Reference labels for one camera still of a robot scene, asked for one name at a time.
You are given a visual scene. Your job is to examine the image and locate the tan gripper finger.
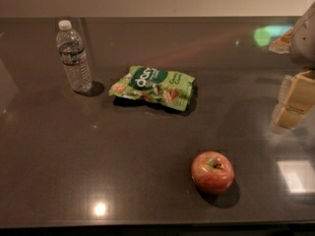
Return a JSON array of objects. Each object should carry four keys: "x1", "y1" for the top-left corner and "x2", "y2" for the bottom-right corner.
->
[{"x1": 271, "y1": 70, "x2": 315, "y2": 134}]

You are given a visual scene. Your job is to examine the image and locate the clear plastic water bottle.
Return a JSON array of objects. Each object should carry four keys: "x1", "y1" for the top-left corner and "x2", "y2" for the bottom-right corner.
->
[{"x1": 56, "y1": 20, "x2": 93, "y2": 94}]

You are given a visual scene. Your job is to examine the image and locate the red apple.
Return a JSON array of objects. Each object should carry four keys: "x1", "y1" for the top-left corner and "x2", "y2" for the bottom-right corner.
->
[{"x1": 190, "y1": 151, "x2": 234, "y2": 195}]

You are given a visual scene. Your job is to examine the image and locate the green snack bag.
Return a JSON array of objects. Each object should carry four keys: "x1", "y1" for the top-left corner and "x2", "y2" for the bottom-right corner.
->
[{"x1": 109, "y1": 66, "x2": 195, "y2": 111}]

